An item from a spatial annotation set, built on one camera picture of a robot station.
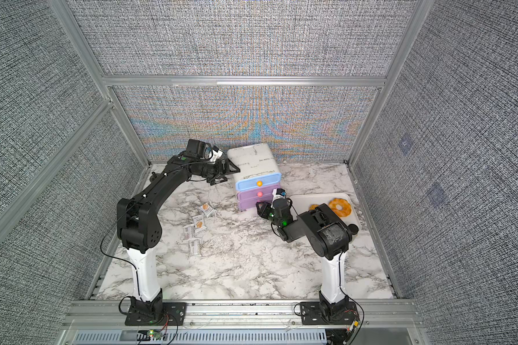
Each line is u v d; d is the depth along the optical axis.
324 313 0.65
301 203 1.04
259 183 0.87
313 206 1.00
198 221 0.95
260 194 0.92
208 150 0.84
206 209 1.00
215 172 0.80
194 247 0.88
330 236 0.52
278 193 0.91
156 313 0.65
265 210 0.88
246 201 0.93
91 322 0.74
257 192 0.92
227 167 0.81
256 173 0.86
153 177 1.00
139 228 0.53
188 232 0.92
